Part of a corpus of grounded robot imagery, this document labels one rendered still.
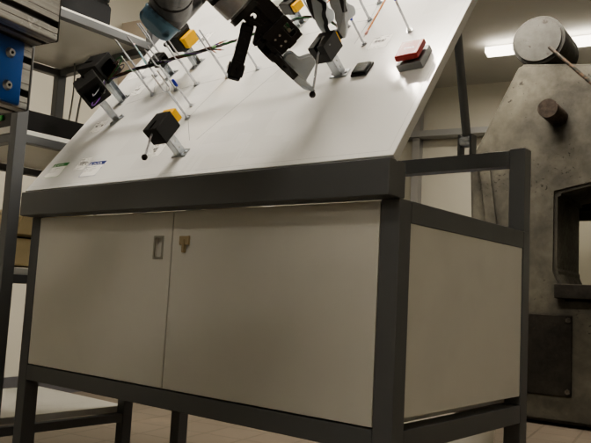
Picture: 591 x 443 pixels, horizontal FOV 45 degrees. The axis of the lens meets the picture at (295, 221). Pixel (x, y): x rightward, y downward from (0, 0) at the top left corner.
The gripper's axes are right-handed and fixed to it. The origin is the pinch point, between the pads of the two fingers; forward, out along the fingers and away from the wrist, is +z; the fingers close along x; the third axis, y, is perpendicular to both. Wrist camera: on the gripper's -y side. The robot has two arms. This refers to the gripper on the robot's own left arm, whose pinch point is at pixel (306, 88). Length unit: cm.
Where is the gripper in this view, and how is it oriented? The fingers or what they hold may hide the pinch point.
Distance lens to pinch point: 147.8
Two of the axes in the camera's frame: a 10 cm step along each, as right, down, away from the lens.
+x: -0.6, -3.6, 9.3
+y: 7.1, -6.7, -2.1
